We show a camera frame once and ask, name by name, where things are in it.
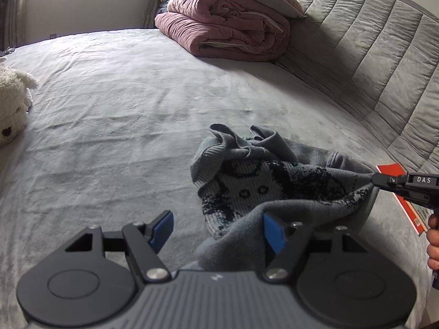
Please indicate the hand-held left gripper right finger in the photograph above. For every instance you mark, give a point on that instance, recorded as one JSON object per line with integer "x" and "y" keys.
{"x": 273, "y": 233}

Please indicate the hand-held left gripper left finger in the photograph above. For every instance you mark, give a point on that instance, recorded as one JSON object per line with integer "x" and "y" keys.
{"x": 161, "y": 228}

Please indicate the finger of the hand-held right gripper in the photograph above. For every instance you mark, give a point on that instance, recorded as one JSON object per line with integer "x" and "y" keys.
{"x": 386, "y": 181}

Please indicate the grey patterned knit sweater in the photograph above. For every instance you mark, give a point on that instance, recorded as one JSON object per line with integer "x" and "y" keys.
{"x": 247, "y": 185}

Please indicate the person's right hand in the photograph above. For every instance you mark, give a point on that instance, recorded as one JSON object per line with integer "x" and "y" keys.
{"x": 432, "y": 236}

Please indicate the red book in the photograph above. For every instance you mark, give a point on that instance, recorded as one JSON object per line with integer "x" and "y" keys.
{"x": 408, "y": 209}

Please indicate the grey quilted headboard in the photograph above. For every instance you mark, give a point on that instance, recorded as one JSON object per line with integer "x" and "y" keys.
{"x": 363, "y": 34}

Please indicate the white plush toy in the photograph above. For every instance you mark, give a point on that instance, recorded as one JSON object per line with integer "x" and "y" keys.
{"x": 12, "y": 106}

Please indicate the folded pink quilt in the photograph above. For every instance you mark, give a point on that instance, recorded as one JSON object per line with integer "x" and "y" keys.
{"x": 219, "y": 27}

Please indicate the dark curtain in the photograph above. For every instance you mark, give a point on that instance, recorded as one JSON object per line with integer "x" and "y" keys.
{"x": 12, "y": 7}

